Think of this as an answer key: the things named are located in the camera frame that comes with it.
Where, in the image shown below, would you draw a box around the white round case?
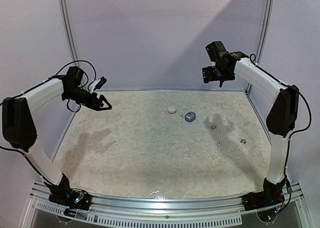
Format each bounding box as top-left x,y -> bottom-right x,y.
167,106 -> 177,114

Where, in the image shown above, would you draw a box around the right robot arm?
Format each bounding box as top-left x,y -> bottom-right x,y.
202,41 -> 299,184

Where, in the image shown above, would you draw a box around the aluminium corner post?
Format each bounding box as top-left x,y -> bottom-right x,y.
58,0 -> 81,68
244,0 -> 275,94

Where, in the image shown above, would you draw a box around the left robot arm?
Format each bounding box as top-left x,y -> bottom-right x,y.
1,66 -> 112,186

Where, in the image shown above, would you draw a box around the left aluminium corner post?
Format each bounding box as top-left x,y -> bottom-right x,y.
58,0 -> 81,68

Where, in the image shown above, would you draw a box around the aluminium front rail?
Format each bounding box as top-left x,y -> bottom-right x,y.
22,182 -> 311,227

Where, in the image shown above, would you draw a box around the blue earbud charging case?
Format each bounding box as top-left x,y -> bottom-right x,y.
184,111 -> 196,122

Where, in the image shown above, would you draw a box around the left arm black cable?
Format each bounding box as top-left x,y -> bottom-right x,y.
0,60 -> 98,153

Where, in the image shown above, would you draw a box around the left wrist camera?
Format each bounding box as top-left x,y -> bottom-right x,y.
88,77 -> 107,93

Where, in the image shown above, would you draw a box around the right aluminium corner post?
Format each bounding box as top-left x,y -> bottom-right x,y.
244,0 -> 275,94

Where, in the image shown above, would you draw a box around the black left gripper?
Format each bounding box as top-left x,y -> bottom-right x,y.
63,86 -> 113,110

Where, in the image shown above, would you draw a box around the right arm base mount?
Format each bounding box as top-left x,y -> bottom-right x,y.
241,178 -> 286,211

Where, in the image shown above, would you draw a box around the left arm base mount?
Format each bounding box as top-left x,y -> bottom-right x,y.
49,187 -> 92,211

